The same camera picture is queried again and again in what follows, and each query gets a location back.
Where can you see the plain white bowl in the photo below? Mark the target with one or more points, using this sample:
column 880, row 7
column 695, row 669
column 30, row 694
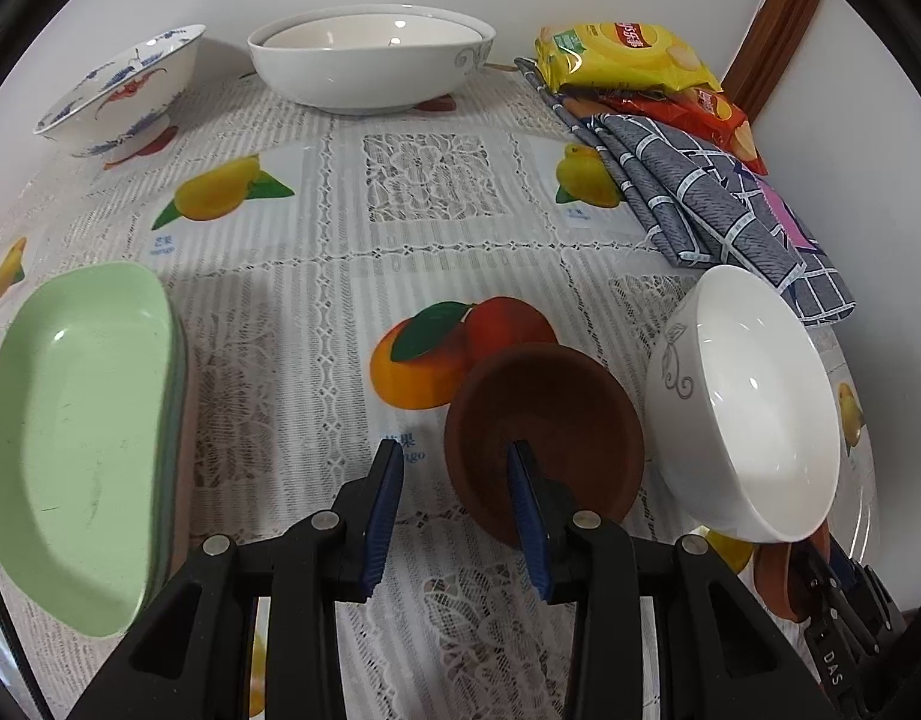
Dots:
column 760, row 405

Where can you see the white bowl with dark print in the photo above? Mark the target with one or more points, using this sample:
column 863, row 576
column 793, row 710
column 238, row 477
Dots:
column 355, row 34

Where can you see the yellow chip bag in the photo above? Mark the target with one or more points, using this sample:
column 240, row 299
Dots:
column 625, row 52

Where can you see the large white serving bowl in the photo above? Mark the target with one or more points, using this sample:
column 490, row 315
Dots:
column 355, row 82

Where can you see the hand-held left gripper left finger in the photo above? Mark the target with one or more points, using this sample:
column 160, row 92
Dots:
column 381, row 510

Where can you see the small brown clay bowl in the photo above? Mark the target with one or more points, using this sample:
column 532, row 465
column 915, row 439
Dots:
column 775, row 577
column 573, row 412

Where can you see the green square plate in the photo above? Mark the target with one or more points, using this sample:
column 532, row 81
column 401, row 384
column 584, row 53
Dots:
column 78, row 427

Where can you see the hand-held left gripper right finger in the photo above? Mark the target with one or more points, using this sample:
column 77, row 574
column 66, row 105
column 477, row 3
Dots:
column 526, row 525

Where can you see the blue patterned footed bowl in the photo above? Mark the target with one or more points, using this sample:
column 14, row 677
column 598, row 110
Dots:
column 123, row 97

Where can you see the brown wooden door frame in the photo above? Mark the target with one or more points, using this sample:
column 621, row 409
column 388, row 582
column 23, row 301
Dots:
column 775, row 30

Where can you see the grey checked cloth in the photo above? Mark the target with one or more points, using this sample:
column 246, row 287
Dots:
column 685, row 195

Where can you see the red chip bag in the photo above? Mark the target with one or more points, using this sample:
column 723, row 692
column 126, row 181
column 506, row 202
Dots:
column 719, row 120

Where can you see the fruit printed tablecloth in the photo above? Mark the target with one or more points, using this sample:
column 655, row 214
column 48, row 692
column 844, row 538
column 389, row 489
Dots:
column 303, row 300

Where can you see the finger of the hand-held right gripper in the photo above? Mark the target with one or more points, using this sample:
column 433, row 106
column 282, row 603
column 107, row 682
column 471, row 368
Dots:
column 850, row 566
column 828, row 600

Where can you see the blue square plate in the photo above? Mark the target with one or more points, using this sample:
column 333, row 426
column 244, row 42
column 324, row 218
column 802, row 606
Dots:
column 178, row 420

